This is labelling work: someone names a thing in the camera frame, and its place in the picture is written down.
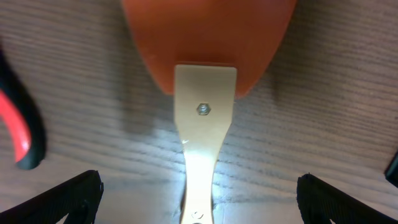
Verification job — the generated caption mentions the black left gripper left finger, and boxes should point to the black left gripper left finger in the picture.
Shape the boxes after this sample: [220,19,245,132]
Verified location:
[1,170,104,224]

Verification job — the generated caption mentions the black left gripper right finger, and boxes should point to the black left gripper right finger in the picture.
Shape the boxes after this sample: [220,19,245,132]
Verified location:
[297,174,397,224]

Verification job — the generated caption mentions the red black handled pliers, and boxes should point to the red black handled pliers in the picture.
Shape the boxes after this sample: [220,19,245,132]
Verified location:
[1,51,47,170]

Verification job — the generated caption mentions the orange scraper with wooden handle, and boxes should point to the orange scraper with wooden handle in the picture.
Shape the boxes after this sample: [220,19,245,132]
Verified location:
[122,0,296,223]

